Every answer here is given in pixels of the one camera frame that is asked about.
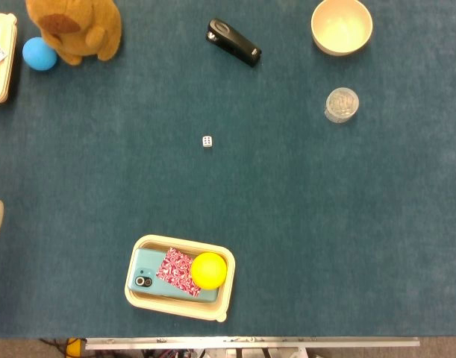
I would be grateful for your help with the small white die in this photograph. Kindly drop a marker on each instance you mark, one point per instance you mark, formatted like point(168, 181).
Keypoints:
point(207, 141)

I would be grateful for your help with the beige bowl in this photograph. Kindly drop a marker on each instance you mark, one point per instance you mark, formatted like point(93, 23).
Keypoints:
point(341, 28)

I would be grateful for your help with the aluminium table edge rail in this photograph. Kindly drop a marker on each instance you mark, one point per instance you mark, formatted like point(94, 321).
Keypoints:
point(250, 342)

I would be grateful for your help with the blue ball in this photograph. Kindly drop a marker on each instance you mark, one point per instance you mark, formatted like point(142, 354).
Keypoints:
point(37, 56)

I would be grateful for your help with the clear glass jar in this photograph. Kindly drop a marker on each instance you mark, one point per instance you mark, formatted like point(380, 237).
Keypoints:
point(341, 104)

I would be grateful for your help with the yellow plastic object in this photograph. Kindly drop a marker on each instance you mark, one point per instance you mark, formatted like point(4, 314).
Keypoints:
point(75, 347)

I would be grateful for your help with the yellow ball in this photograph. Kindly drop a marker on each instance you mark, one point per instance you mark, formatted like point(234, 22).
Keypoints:
point(209, 271)

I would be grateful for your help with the beige tray with phone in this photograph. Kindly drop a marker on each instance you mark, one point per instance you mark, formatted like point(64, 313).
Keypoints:
point(227, 298)

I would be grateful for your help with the teal smartphone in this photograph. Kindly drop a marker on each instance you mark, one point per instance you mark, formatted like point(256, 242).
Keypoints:
point(145, 268)

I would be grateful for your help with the black stapler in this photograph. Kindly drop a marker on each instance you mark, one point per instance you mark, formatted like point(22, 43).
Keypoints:
point(233, 41)

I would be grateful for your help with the brown plush capybara toy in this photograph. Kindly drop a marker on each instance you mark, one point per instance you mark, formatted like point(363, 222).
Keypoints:
point(78, 26)

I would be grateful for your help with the beige tray with playing card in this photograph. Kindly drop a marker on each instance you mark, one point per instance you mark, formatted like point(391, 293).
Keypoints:
point(3, 80)

